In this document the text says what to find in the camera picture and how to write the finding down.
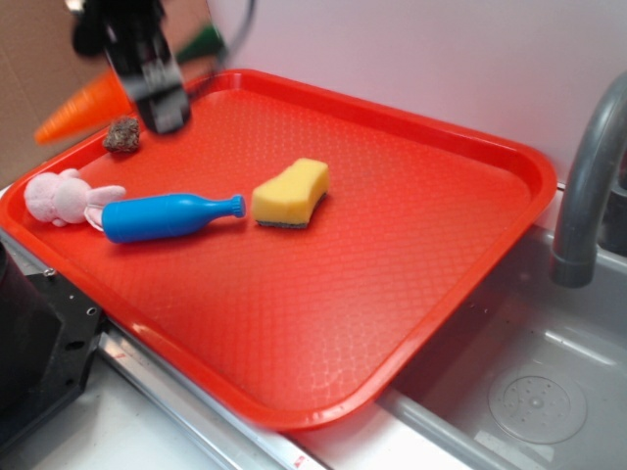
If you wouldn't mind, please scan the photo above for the grey plastic sink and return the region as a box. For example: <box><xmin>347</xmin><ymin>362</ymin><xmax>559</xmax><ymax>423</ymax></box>
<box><xmin>379</xmin><ymin>205</ymin><xmax>626</xmax><ymax>469</ymax></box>

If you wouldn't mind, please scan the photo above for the yellow sponge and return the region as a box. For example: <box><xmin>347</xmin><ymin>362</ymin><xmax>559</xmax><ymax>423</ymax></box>
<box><xmin>251</xmin><ymin>158</ymin><xmax>330</xmax><ymax>228</ymax></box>

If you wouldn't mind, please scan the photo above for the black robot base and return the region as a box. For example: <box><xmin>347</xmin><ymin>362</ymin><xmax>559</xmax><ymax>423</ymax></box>
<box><xmin>1</xmin><ymin>247</ymin><xmax>103</xmax><ymax>453</ymax></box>

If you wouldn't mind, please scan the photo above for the red plastic tray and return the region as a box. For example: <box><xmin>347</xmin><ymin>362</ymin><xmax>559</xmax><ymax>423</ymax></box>
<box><xmin>1</xmin><ymin>70</ymin><xmax>556</xmax><ymax>431</ymax></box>

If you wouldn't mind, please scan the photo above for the brown cardboard panel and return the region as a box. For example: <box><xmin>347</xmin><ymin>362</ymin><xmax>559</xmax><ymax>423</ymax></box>
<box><xmin>0</xmin><ymin>0</ymin><xmax>226</xmax><ymax>190</ymax></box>

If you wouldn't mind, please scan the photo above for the black cable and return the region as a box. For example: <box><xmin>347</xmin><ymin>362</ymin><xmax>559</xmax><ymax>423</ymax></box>
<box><xmin>185</xmin><ymin>0</ymin><xmax>259</xmax><ymax>92</ymax></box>

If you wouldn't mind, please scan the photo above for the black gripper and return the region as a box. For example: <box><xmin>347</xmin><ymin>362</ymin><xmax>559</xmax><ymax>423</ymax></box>
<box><xmin>72</xmin><ymin>1</ymin><xmax>191</xmax><ymax>135</ymax></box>

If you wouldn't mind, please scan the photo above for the grey faucet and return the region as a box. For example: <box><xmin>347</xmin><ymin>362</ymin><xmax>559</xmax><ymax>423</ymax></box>
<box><xmin>550</xmin><ymin>73</ymin><xmax>626</xmax><ymax>288</ymax></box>

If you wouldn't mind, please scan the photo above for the blue plastic bottle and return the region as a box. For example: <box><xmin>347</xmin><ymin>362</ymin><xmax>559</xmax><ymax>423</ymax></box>
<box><xmin>102</xmin><ymin>194</ymin><xmax>246</xmax><ymax>243</ymax></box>

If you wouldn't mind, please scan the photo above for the pink plush bunny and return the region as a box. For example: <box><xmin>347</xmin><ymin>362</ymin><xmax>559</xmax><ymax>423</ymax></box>
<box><xmin>24</xmin><ymin>168</ymin><xmax>126</xmax><ymax>231</ymax></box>

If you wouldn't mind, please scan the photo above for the orange toy carrot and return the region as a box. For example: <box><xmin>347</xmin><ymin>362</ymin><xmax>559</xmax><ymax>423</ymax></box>
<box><xmin>33</xmin><ymin>23</ymin><xmax>227</xmax><ymax>146</ymax></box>

